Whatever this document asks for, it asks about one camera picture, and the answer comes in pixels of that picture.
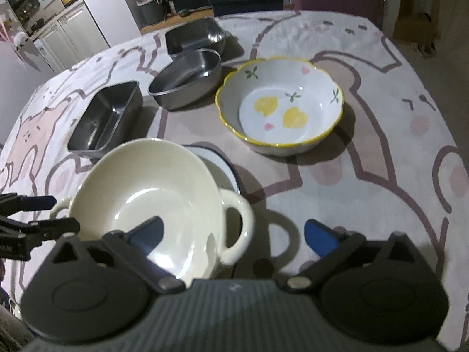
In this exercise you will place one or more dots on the cartoon printed tablecloth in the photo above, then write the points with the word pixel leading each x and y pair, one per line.
pixel 384 124

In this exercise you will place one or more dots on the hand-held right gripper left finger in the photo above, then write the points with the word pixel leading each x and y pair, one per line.
pixel 146 234

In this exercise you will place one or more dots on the dark green trash bin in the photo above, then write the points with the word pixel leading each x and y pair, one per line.
pixel 152 10

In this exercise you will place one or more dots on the cardboard box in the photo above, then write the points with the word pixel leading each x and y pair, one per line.
pixel 417 11

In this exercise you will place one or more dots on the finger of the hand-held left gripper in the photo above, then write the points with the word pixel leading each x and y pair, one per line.
pixel 36 202
pixel 51 227

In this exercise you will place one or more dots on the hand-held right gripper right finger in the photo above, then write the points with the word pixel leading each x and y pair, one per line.
pixel 320 240

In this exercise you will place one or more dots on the rectangular steel container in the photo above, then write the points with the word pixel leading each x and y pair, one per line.
pixel 106 117

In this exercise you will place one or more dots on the floral bowl yellow rim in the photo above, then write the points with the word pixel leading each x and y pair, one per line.
pixel 278 110

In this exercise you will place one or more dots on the round steel bowl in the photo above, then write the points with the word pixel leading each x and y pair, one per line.
pixel 187 77

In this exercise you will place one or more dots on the white kitchen cabinet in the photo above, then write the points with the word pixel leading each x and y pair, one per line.
pixel 69 33

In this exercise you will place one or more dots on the white square plate blue rim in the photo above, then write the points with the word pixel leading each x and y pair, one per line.
pixel 220 170

